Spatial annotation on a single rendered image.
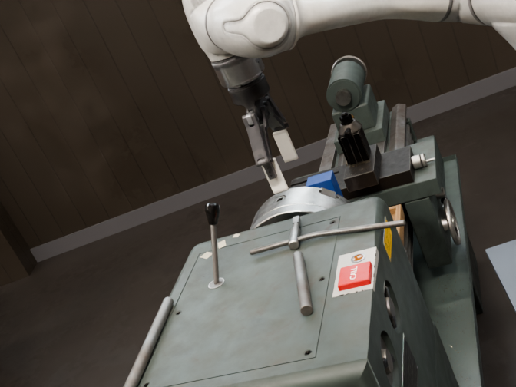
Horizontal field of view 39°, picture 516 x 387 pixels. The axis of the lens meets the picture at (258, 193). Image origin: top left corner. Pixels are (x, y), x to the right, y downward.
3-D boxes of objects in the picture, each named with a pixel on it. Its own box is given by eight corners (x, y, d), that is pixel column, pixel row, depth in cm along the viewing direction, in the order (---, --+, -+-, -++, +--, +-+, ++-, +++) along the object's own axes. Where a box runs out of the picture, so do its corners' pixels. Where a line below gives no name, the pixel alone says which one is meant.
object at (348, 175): (378, 184, 225) (373, 170, 223) (348, 193, 229) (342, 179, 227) (381, 155, 243) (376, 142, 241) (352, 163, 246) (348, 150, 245)
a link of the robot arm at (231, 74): (259, 36, 137) (271, 64, 139) (216, 51, 140) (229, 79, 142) (249, 51, 129) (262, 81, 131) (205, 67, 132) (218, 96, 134)
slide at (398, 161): (414, 182, 227) (410, 170, 225) (289, 216, 242) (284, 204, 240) (414, 157, 243) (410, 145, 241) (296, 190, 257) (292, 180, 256)
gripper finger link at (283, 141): (272, 133, 148) (272, 132, 149) (285, 163, 151) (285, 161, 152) (285, 130, 147) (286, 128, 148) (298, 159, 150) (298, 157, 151)
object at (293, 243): (294, 223, 160) (290, 251, 150) (290, 216, 159) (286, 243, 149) (303, 221, 160) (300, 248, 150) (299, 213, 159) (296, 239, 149)
